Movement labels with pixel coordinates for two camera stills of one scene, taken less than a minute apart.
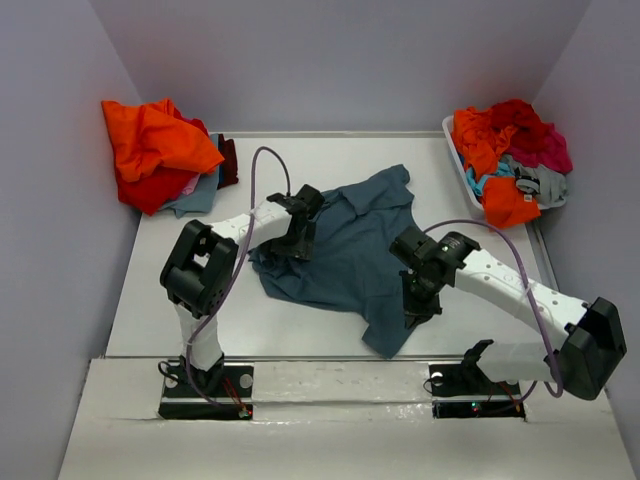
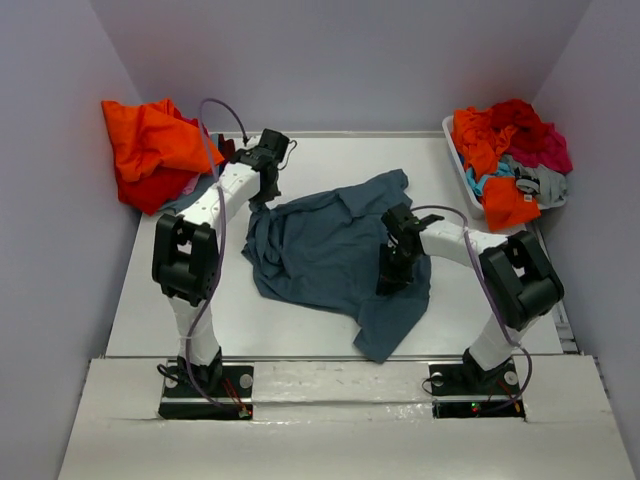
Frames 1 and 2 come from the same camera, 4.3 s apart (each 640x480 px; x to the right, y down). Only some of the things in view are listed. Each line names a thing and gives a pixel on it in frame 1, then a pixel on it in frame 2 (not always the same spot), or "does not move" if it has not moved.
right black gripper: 415,312 → 396,279
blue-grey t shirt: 352,267 does not move
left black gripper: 302,250 → 266,196
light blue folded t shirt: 201,198 does not move
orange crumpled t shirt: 480,138 does not move
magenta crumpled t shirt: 552,153 does not move
